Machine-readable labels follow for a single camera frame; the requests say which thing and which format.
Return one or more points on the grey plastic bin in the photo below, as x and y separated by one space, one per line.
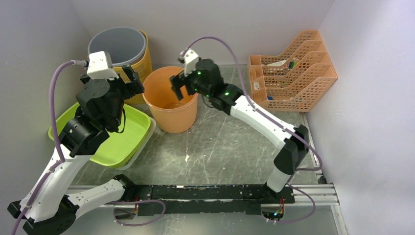
125 45

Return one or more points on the green plastic basin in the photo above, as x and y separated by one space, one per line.
129 142

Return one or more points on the orange mesh file organizer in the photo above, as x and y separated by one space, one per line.
296 79

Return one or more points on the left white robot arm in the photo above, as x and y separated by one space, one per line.
48 209

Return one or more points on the white plastic basket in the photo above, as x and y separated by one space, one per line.
143 143

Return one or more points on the aluminium rail frame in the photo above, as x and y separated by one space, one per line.
316 194

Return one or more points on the yellow mesh waste bin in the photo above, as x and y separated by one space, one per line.
143 68

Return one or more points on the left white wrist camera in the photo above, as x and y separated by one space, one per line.
100 66

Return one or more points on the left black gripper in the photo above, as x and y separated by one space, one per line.
131 87

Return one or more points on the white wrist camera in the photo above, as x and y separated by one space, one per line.
189 59
100 66

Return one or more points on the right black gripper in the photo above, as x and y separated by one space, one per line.
177 81

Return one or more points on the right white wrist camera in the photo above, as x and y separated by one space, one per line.
189 59

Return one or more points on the orange plastic bucket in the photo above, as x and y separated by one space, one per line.
171 115

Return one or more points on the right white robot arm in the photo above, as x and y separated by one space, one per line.
293 141

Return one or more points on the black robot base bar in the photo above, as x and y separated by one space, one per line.
205 198

